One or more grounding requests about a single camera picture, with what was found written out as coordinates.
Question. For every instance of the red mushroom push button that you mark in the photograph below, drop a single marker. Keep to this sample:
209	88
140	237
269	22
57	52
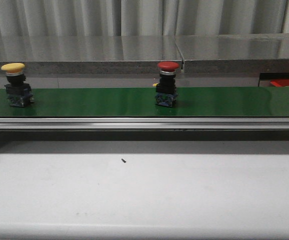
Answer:
165	89

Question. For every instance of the yellow mushroom push button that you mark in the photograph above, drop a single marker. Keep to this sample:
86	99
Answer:
19	93

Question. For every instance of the green conveyor belt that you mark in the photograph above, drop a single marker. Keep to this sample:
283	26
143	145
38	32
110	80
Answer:
141	102

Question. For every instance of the left grey countertop slab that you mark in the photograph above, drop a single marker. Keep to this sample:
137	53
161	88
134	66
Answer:
88	55

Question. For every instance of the grey countertop slab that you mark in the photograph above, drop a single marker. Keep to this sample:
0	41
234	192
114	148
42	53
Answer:
246	53
88	55

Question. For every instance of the red plastic tray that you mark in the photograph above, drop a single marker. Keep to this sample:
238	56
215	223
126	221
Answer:
280	82

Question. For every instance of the right grey countertop slab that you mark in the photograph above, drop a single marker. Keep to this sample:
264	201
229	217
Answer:
246	53

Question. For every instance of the grey pleated curtain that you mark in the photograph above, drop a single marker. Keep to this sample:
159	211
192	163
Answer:
140	17

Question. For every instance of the aluminium conveyor side rail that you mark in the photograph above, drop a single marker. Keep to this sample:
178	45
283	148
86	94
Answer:
143	123

